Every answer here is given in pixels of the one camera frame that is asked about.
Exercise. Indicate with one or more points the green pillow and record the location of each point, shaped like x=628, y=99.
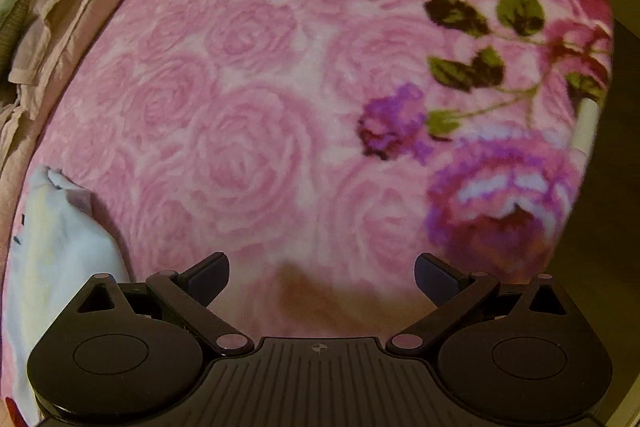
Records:
x=12, y=22

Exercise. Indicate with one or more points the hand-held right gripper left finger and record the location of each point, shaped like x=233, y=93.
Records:
x=211, y=274

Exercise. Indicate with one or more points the white bar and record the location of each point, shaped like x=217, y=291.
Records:
x=586, y=124

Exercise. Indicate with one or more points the white printed garment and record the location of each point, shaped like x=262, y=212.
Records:
x=50, y=257

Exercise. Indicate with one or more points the pink floral blanket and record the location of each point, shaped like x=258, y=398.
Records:
x=250, y=107

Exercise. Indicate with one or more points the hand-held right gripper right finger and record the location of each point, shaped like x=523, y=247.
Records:
x=434, y=279

